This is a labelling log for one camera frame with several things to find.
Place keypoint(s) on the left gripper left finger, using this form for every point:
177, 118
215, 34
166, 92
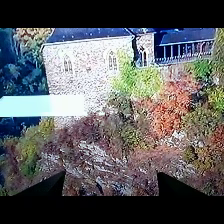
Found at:
50, 187

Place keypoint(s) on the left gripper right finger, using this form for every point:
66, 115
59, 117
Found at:
173, 187

